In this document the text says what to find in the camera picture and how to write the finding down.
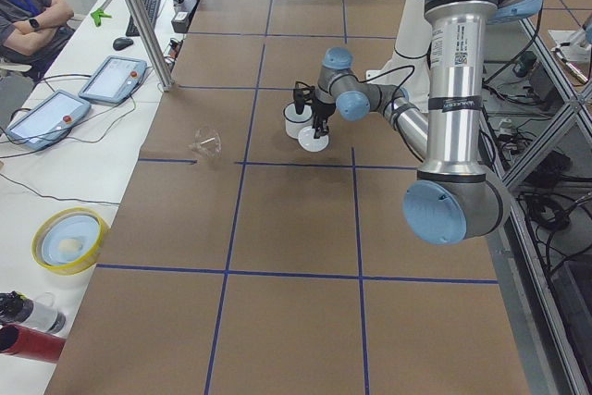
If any black keyboard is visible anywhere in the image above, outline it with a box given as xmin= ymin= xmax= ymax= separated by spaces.
xmin=125 ymin=0 xmax=163 ymax=37

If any near teach pendant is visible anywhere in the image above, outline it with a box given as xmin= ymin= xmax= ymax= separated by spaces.
xmin=6 ymin=90 xmax=91 ymax=151

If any red bottle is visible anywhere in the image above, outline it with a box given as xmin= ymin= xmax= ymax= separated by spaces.
xmin=1 ymin=325 xmax=66 ymax=364

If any far teach pendant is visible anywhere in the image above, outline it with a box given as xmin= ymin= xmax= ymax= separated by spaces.
xmin=78 ymin=56 xmax=147 ymax=105

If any clear black-capped bottle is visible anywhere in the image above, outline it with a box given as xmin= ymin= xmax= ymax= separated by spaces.
xmin=1 ymin=291 xmax=66 ymax=334

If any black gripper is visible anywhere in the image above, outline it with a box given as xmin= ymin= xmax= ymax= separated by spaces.
xmin=312 ymin=99 xmax=334 ymax=139

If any teach pendant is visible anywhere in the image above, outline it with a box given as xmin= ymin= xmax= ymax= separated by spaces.
xmin=78 ymin=56 xmax=147 ymax=105
xmin=6 ymin=90 xmax=91 ymax=151

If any brown table paper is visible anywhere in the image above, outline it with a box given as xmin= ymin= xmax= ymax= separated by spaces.
xmin=47 ymin=0 xmax=529 ymax=394

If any green clamp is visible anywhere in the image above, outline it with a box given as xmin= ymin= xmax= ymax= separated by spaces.
xmin=90 ymin=8 xmax=112 ymax=27

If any aluminium frame post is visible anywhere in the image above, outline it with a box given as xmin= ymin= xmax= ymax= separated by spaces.
xmin=125 ymin=0 xmax=174 ymax=92

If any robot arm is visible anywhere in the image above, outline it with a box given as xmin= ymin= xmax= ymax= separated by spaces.
xmin=310 ymin=0 xmax=543 ymax=244

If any seated person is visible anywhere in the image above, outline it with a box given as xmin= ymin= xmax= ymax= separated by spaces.
xmin=1 ymin=0 xmax=74 ymax=81

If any yellow tape roll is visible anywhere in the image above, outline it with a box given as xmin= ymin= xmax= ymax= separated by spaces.
xmin=31 ymin=207 xmax=110 ymax=276

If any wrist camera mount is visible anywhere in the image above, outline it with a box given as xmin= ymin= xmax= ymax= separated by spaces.
xmin=292 ymin=80 xmax=315 ymax=115

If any black computer mouse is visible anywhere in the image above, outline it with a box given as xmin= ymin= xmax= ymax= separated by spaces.
xmin=112 ymin=37 xmax=134 ymax=51

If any white enamel mug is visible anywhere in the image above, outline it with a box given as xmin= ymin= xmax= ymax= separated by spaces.
xmin=283 ymin=103 xmax=313 ymax=139

